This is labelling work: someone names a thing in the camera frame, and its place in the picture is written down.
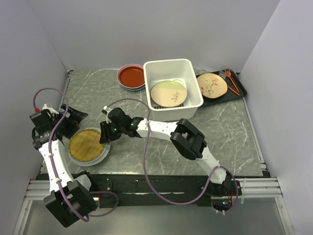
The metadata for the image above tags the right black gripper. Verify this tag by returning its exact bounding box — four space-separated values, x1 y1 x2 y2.
100 120 125 144

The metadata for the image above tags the round bamboo mat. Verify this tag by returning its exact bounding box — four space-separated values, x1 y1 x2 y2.
68 128 106 163

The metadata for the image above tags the grey deer pattern plate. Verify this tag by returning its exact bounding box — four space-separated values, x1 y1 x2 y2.
153 103 185 109

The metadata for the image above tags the cream floral plate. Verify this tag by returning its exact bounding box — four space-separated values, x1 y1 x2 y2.
150 80 187 108

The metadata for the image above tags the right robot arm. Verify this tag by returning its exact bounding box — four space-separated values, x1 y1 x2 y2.
99 106 231 196

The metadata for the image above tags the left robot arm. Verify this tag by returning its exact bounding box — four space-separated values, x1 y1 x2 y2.
30 104 97 228

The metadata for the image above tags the white plastic bin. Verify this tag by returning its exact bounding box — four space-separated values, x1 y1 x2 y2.
143 59 203 121

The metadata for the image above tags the white plate under mat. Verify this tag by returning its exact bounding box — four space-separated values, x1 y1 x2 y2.
67 126 111 167

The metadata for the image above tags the red round plate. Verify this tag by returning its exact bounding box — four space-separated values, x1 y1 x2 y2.
117 64 145 91

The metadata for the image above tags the beige bird pattern plate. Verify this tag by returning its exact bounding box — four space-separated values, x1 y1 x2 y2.
197 73 228 99

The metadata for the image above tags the black tray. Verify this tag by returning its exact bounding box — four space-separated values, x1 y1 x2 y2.
196 71 247 107

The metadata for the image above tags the clear plastic cup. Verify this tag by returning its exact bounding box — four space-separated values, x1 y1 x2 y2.
219 66 231 79

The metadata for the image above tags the orange plastic spoon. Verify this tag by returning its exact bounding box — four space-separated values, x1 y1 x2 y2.
224 70 240 93

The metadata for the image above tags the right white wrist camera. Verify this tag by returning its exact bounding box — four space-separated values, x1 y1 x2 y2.
102 106 112 123

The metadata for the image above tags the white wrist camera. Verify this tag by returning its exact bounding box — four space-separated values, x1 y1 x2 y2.
102 106 112 123
34 103 60 117

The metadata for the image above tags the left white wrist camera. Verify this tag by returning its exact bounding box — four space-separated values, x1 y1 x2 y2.
34 103 60 117

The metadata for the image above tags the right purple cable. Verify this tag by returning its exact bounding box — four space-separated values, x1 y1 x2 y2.
106 98 240 213

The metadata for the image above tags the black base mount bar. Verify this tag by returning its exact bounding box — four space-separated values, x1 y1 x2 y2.
36 172 245 209

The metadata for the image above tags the aluminium rail frame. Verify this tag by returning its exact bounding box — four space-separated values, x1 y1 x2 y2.
24 178 283 201

